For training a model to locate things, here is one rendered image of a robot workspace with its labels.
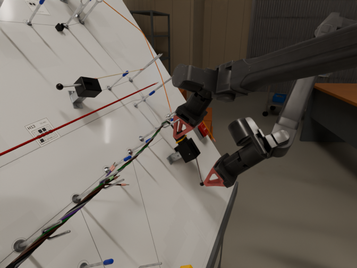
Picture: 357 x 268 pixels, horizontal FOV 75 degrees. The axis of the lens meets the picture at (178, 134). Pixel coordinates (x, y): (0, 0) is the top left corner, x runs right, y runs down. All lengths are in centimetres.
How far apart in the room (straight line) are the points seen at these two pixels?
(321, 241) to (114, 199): 191
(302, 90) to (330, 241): 169
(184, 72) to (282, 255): 169
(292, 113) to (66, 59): 60
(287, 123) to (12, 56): 65
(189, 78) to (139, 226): 36
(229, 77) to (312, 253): 176
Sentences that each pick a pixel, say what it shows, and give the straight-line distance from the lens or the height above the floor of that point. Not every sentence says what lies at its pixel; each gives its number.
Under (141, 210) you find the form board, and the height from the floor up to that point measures 108.
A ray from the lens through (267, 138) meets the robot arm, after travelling 63.
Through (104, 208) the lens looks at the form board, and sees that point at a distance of 54.
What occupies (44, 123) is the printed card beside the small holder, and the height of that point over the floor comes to 130.
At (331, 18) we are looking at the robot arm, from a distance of 95.
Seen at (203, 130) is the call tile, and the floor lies 112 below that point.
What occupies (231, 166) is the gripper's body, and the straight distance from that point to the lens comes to 65.
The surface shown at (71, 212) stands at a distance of 40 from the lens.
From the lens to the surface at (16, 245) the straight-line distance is 46.
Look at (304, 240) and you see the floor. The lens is 220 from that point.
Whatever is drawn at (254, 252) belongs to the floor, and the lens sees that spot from 199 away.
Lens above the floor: 147
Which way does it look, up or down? 23 degrees down
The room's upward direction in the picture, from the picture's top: straight up
